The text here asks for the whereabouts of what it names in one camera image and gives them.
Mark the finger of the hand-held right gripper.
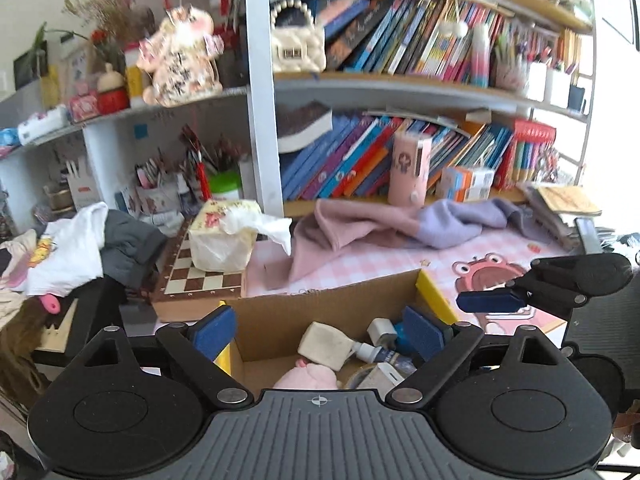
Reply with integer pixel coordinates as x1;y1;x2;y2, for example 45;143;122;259
455;252;633;314

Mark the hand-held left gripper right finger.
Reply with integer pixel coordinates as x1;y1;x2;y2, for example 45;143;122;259
385;305;560;408

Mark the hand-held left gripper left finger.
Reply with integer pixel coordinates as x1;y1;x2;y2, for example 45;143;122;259
81;304;254;408

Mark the blue wrapper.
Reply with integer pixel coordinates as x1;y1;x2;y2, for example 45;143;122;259
392;322;417;357

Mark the white charger plug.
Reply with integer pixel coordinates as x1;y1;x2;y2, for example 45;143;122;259
357;362;399;401
367;317;399;349

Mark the small dark blue spray bottle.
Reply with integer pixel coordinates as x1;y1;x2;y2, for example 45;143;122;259
349;342;417;367

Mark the yellow cardboard box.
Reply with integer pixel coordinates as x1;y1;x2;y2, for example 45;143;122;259
214;268;462;392

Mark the yellow tape roll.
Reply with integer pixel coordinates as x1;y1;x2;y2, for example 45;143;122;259
344;362;382;390

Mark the cream foam block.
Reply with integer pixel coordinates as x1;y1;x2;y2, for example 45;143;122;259
297;320;357;372

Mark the pink plush pig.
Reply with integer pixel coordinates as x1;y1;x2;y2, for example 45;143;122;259
272;359;342;390

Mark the wooden chessboard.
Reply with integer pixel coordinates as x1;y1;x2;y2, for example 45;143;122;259
151;217;249;322

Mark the floral tissue pack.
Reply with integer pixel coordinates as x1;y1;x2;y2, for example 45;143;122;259
188;198;294;272

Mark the black smartphone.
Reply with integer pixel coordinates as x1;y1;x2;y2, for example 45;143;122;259
574;217;604;256

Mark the orange and blue carton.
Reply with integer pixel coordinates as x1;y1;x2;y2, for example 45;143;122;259
435;184;494;204
439;165;496;189

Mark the grey garment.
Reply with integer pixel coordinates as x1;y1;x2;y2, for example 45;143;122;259
102;208;169;291

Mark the stack of papers and booklets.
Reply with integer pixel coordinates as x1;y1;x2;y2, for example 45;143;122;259
519;182;617;252

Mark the pink and purple cloth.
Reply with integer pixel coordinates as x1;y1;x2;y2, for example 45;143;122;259
289;197;537;282

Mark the black chair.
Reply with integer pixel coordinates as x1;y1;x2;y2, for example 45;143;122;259
29;274;127;367

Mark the green-lidded jar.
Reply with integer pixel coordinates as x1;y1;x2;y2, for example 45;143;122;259
207;169;244;204

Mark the pink cylindrical device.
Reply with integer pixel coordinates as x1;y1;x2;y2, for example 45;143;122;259
388;132;434;207

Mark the red boxed book set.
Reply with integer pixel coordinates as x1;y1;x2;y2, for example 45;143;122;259
494;118;557;192

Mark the white printed garment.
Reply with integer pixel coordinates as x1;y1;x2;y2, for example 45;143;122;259
24;202;109;297

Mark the row of leaning colourful books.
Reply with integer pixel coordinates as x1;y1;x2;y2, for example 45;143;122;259
279;114;517;202

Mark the thick black-cover book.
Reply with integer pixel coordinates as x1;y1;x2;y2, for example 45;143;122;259
276;100;334;154

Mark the white pen holder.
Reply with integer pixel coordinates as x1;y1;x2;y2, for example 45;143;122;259
525;59;574;109

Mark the white bookshelf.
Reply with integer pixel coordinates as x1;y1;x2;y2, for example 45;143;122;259
0;0;598;241

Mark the pink gradient bottle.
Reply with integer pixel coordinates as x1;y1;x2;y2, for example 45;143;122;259
469;22;491;89

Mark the red and cream doll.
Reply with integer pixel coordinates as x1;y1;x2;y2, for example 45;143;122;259
95;62;131;115

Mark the pink pig figurine decoration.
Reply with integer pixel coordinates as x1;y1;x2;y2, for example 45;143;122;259
137;4;225;108

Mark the row of shelf books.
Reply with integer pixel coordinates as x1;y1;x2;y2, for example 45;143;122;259
319;0;507;84

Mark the cream quilted handbag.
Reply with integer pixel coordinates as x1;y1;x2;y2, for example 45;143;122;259
269;0;327;74

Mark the dried flower bunch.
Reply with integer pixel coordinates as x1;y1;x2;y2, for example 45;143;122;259
62;0;157;57

